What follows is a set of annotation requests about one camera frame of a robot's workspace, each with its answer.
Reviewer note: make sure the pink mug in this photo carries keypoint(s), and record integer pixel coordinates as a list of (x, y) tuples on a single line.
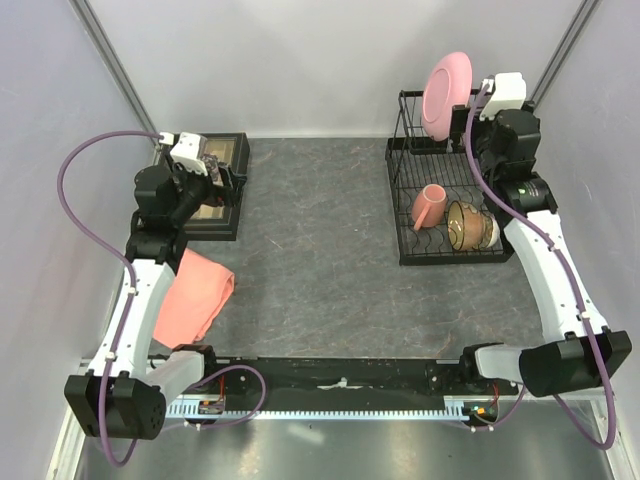
[(429, 207)]

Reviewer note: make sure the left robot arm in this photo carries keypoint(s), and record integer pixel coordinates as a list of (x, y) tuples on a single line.
[(152, 351)]

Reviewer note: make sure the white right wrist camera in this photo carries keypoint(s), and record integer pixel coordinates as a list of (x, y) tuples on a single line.
[(506, 90)]

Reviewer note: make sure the pink plate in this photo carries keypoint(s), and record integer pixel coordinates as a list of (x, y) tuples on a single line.
[(449, 84)]

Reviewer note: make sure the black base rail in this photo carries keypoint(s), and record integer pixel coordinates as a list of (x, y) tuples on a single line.
[(297, 384)]

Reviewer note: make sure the pink cloth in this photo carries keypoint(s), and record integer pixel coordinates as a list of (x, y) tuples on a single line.
[(199, 292)]

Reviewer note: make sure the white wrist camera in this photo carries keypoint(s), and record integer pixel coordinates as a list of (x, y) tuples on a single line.
[(187, 153), (506, 90)]

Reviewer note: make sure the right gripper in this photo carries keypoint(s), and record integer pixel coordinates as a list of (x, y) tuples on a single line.
[(459, 123)]

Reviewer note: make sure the brown patterned bowl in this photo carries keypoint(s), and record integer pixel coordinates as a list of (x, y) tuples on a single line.
[(469, 228)]

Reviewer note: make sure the black wire dish rack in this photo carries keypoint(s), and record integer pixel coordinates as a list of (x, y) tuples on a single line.
[(415, 161)]

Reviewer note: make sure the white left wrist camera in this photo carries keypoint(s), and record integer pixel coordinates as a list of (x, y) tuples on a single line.
[(187, 153)]

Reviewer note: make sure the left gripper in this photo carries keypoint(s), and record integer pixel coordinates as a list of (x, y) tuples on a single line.
[(217, 195)]

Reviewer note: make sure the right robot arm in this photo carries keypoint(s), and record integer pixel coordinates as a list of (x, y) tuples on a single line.
[(579, 351)]

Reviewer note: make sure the slotted cable duct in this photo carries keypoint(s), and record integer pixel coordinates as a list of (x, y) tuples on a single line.
[(453, 409)]

